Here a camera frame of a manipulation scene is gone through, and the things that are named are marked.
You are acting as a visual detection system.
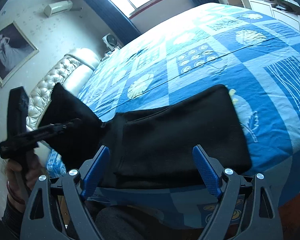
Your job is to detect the black pants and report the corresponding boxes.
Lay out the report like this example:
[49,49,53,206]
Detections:
[40,84,252,190]

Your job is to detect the person's left hand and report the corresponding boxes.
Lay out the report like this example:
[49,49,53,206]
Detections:
[6,154,45,213]

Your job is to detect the cream tufted leather headboard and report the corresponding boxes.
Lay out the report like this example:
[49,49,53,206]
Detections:
[26,48,100,131]

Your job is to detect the framed wedding photo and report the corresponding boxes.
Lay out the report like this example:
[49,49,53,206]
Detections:
[0,21,39,87]

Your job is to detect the small white fan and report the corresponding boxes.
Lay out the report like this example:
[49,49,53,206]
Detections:
[102,34,122,51]

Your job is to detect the blue patterned bed sheet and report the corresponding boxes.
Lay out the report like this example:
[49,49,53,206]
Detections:
[45,2,300,230]

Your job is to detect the white wall air conditioner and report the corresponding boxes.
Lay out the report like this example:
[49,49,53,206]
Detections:
[44,0,73,17]

